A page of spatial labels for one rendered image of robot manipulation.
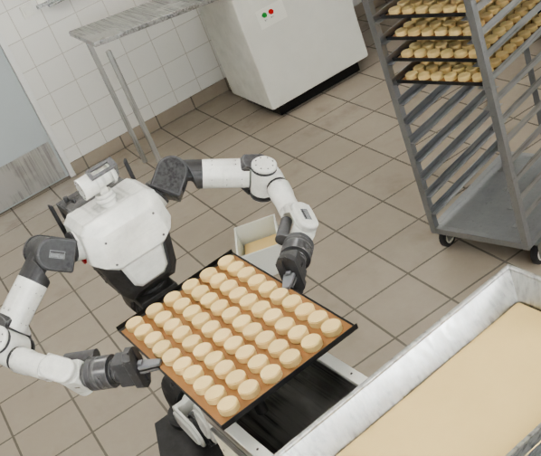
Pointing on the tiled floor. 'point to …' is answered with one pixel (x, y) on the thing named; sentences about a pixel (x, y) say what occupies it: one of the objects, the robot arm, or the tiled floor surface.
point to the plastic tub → (259, 243)
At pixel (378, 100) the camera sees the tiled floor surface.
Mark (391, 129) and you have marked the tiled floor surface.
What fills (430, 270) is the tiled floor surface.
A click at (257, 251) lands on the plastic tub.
